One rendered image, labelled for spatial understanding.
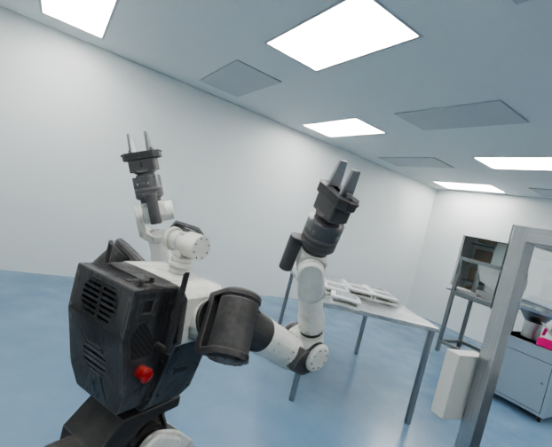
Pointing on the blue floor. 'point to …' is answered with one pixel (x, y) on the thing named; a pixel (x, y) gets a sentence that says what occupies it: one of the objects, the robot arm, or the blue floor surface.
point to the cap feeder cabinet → (535, 377)
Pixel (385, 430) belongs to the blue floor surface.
